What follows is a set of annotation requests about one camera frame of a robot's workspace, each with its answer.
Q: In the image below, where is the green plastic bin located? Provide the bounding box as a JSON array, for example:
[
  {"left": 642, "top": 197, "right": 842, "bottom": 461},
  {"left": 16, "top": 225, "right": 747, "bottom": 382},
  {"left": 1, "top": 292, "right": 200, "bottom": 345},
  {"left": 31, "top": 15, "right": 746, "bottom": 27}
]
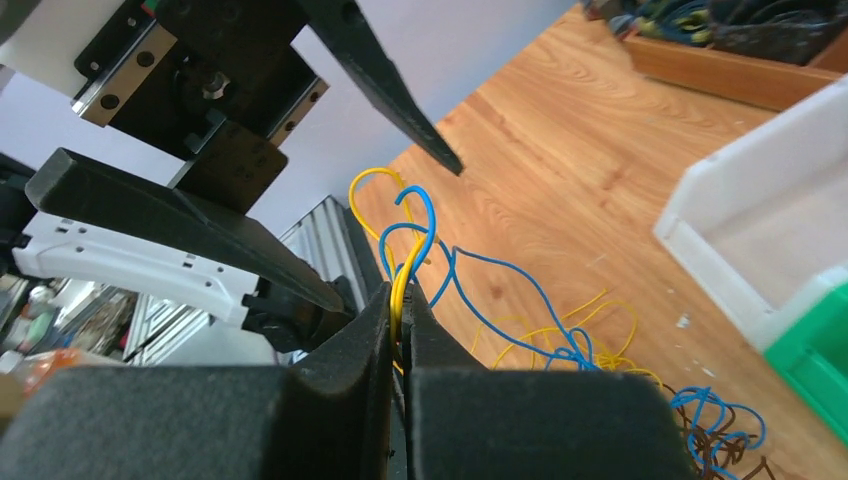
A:
[{"left": 764, "top": 266, "right": 847, "bottom": 443}]

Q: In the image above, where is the wooden compartment tray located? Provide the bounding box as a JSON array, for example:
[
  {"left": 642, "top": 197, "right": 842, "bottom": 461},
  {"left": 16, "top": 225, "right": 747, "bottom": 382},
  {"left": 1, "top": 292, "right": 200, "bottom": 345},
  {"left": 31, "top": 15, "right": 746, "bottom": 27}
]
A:
[{"left": 623, "top": 28, "right": 847, "bottom": 111}]

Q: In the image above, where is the white plastic bin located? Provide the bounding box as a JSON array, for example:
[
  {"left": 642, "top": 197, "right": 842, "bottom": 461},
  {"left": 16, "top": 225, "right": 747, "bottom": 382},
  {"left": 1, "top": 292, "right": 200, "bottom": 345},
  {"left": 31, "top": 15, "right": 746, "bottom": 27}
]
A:
[{"left": 654, "top": 78, "right": 847, "bottom": 351}]

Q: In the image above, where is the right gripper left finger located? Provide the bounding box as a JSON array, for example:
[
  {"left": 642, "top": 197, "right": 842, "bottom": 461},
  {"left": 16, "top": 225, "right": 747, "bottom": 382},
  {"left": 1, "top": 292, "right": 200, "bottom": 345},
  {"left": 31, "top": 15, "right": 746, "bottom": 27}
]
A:
[{"left": 1, "top": 285, "right": 391, "bottom": 479}]

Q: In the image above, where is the yellow cable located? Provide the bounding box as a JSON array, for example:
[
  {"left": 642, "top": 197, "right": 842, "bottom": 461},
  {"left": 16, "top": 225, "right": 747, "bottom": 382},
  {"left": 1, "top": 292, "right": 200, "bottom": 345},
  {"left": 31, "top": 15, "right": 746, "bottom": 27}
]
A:
[{"left": 348, "top": 167, "right": 665, "bottom": 392}]

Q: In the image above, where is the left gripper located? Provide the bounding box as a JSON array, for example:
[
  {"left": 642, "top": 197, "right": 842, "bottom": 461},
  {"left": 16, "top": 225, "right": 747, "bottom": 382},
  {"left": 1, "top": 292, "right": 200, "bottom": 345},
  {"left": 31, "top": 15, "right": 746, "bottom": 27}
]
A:
[{"left": 25, "top": 0, "right": 464, "bottom": 312}]

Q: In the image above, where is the rolled dark patterned belt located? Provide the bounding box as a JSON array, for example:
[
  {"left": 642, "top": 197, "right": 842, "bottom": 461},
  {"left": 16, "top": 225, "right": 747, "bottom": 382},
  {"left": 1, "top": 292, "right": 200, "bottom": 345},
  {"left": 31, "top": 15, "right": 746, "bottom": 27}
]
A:
[{"left": 708, "top": 0, "right": 847, "bottom": 66}]

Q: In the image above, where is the rolled green-black belt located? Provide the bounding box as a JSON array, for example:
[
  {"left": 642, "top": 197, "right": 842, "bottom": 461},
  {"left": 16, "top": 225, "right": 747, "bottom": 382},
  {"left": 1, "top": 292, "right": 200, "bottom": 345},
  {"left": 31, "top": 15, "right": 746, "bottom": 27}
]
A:
[{"left": 606, "top": 0, "right": 713, "bottom": 47}]

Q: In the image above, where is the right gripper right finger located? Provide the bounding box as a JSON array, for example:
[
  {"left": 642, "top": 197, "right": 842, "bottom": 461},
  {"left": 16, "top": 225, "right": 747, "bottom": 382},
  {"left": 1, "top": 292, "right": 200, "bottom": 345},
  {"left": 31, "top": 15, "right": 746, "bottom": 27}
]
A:
[{"left": 402, "top": 286, "right": 695, "bottom": 479}]

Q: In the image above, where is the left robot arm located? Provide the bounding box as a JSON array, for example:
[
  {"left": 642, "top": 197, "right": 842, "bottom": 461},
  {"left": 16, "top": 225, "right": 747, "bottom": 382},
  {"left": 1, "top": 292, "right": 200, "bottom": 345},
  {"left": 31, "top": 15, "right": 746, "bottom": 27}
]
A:
[{"left": 1, "top": 1, "right": 463, "bottom": 351}]

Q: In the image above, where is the brown cable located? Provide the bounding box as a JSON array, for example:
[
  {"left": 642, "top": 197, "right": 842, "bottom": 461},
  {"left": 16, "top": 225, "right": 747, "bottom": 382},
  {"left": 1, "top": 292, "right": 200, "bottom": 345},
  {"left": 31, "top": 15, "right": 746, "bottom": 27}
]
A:
[{"left": 662, "top": 384, "right": 783, "bottom": 480}]

